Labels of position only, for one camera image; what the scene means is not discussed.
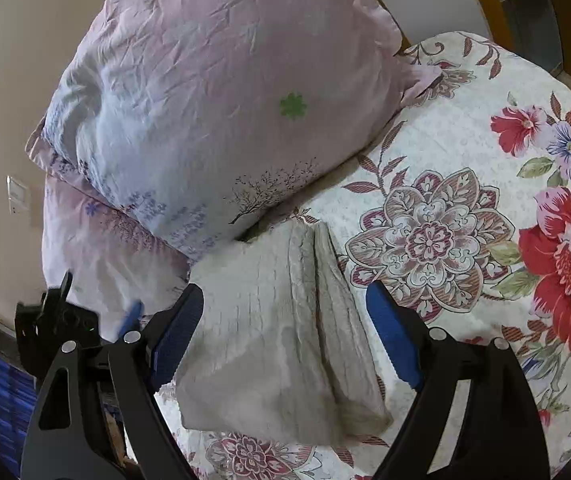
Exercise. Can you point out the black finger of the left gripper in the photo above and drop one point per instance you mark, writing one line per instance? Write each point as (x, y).
(42, 330)

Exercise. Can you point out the wooden bed headboard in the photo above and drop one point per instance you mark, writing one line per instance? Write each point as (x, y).
(485, 0)

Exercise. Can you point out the grey knit garment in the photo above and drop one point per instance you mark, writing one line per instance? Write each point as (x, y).
(280, 352)

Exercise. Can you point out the white wall switch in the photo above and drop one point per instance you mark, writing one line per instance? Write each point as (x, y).
(18, 195)

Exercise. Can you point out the floral quilted bedspread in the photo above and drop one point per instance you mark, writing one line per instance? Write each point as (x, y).
(463, 211)

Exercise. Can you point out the lower pink pillow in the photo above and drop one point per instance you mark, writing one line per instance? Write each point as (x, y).
(113, 259)

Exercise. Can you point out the blue striped storage box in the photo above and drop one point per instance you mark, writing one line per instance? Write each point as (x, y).
(17, 403)

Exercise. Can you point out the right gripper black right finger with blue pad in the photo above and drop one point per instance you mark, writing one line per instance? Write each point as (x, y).
(501, 435)

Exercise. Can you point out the large pink-blue pillow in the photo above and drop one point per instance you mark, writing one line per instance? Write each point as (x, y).
(194, 117)

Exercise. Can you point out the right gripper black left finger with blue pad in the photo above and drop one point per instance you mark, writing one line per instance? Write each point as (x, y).
(86, 426)

